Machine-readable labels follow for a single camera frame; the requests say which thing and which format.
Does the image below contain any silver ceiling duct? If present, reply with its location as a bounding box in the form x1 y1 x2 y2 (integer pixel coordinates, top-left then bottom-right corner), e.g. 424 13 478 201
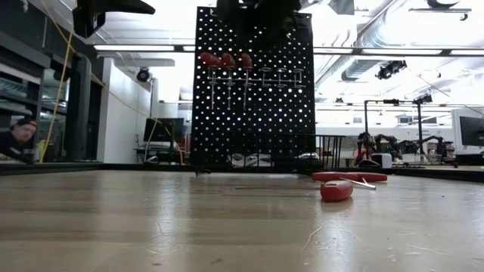
340 18 383 82

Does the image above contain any black post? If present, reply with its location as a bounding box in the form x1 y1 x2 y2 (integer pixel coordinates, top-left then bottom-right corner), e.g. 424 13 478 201
63 52 93 162

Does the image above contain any black ceiling camera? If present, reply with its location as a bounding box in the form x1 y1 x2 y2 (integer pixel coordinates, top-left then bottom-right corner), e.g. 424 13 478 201
375 60 408 81

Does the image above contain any person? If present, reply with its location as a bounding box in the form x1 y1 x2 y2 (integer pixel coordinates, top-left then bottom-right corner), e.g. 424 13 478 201
0 119 39 162

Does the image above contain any yellow cable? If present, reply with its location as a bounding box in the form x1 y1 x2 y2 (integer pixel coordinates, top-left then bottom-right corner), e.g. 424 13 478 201
39 0 185 164

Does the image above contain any ceiling light strip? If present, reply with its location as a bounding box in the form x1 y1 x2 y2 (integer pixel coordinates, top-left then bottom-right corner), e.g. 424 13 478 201
313 48 484 57
93 44 194 53

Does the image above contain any dark shelving unit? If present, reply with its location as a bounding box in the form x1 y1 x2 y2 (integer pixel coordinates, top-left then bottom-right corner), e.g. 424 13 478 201
0 7 103 163

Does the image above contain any black wire basket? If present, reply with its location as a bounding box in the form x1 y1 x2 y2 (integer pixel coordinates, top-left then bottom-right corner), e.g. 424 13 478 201
226 132 347 171

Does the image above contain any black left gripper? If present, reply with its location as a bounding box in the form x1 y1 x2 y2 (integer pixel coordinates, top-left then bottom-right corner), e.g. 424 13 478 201
72 0 156 39

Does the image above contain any black aluminium table frame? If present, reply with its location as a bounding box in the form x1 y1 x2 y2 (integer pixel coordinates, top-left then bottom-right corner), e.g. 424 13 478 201
0 161 484 183

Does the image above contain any black monitor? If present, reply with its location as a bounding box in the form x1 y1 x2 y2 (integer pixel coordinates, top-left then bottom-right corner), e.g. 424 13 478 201
459 116 484 147
143 117 185 144

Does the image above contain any dark office desk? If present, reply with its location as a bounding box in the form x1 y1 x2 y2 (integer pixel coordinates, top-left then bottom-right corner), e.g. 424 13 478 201
134 145 182 164

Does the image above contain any black stand-mounted camera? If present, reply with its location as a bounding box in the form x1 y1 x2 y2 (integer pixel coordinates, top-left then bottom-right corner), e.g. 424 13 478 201
413 93 434 106

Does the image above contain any silver wire ring holder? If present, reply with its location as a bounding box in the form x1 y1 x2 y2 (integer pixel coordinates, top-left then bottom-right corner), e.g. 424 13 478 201
206 66 306 88

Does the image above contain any round black camera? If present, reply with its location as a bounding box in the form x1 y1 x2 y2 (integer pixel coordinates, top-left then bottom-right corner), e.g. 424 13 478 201
135 66 153 83

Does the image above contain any black pipe stand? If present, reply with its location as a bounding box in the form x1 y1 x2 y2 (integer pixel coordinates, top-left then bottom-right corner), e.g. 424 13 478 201
363 98 424 152

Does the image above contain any white box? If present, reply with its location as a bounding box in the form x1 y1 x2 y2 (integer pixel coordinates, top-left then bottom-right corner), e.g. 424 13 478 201
371 153 393 168

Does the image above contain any black metal pegboard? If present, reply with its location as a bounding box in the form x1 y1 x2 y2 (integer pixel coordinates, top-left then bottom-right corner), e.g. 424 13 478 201
190 5 316 173

